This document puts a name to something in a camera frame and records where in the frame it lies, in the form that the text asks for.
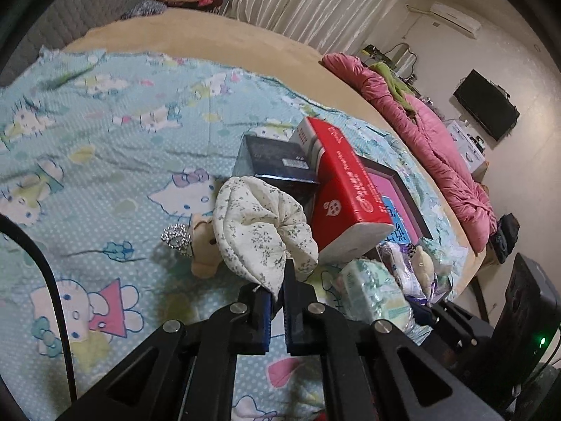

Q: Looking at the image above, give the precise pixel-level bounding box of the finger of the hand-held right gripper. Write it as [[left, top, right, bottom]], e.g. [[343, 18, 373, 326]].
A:
[[405, 296, 494, 360]]

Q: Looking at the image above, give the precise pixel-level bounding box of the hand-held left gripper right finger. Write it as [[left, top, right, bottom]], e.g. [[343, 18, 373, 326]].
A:
[[283, 258, 505, 421]]

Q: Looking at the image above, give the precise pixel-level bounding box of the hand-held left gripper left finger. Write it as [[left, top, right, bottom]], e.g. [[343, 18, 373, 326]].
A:
[[57, 289, 272, 421]]

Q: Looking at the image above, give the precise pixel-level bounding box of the purple white tissue packet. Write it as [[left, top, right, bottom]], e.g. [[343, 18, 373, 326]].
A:
[[379, 241, 417, 294]]

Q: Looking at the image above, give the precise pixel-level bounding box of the green white tissue pack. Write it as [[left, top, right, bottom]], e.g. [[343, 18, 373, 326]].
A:
[[337, 259, 413, 332]]

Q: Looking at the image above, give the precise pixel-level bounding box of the cream floral scrunchie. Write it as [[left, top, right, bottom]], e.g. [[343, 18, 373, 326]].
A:
[[213, 175, 319, 296]]

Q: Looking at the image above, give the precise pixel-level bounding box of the small beige plush toy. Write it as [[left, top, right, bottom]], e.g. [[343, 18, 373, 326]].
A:
[[414, 246, 435, 299]]

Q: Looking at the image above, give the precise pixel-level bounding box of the black bag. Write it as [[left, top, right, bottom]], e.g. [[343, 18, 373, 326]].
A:
[[491, 213, 521, 264]]

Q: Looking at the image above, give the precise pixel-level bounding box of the beige plush bear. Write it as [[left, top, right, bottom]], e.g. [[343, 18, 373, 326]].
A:
[[189, 217, 224, 278]]

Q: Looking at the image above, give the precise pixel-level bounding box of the silver toy crown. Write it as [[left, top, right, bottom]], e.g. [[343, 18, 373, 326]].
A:
[[160, 223, 194, 259]]

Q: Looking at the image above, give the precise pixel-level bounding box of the red tissue box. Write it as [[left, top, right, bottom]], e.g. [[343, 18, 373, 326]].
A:
[[289, 117, 395, 264]]

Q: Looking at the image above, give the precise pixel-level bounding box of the pink book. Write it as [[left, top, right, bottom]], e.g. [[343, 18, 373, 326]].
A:
[[366, 169, 424, 246]]

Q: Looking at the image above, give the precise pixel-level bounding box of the black box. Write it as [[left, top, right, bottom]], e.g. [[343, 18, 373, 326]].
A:
[[232, 134, 320, 220]]

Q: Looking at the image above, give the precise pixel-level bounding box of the pink quilt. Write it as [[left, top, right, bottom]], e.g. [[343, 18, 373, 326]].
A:
[[322, 52, 498, 253]]

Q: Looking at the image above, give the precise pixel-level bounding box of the white box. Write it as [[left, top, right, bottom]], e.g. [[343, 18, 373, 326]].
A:
[[442, 119, 488, 182]]

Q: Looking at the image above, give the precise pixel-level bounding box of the teal cartoon printed blanket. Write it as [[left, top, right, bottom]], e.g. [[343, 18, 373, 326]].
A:
[[0, 46, 469, 421]]

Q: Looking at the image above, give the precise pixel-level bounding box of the green cloth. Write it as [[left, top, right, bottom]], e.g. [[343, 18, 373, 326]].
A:
[[370, 61, 421, 117]]

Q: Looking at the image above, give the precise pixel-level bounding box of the beige bed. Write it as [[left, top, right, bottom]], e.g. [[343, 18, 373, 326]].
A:
[[63, 6, 487, 299]]

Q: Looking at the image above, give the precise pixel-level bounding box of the white air conditioner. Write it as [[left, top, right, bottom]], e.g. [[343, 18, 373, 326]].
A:
[[430, 2, 481, 32]]

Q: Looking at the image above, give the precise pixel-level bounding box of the pink folded blanket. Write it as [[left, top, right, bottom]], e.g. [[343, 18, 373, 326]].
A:
[[151, 0, 207, 9]]

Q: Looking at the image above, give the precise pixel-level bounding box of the dark patterned pillow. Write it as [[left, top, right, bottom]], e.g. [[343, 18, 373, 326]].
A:
[[120, 0, 167, 20]]

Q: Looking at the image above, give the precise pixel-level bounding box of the grey quilted headboard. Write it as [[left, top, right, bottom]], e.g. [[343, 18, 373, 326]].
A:
[[0, 0, 158, 88]]

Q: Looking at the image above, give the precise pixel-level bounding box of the black cable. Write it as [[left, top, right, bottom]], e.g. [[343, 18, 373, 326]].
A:
[[0, 215, 79, 401]]

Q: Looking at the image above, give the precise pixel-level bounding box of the black wall television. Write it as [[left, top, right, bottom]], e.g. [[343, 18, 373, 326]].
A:
[[453, 69, 521, 142]]

